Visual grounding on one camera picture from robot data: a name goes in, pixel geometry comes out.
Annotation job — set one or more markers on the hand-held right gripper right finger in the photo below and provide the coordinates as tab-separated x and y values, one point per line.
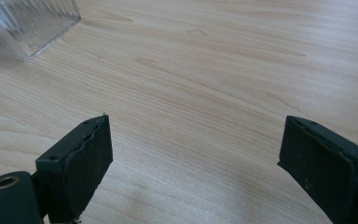
326	174

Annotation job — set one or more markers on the clear plastic container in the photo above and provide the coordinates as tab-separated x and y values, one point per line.
28	28

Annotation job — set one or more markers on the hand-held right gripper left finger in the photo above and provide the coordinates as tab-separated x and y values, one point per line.
80	168

